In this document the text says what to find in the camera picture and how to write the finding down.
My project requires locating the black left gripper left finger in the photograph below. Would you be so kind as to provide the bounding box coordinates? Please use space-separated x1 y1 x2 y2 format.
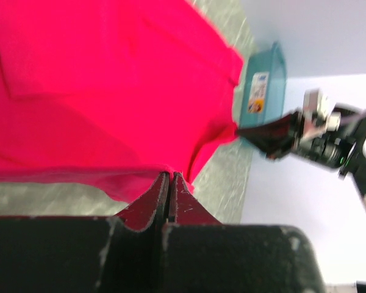
0 173 170 292

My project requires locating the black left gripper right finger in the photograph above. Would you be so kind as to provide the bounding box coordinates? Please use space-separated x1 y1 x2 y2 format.
161 173 326 292

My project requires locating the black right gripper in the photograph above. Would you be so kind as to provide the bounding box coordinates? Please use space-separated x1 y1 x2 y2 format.
236 106 366 171

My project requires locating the teal plastic basket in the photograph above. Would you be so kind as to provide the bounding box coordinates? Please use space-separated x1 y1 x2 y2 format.
239 42 287 128

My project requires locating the red t shirt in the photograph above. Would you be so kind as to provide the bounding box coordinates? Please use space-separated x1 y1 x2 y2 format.
0 1 243 202

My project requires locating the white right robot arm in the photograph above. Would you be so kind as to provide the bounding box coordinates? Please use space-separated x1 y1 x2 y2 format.
235 106 366 210

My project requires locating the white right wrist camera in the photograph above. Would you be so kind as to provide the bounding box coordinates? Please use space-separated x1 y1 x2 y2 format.
302 89 341 139

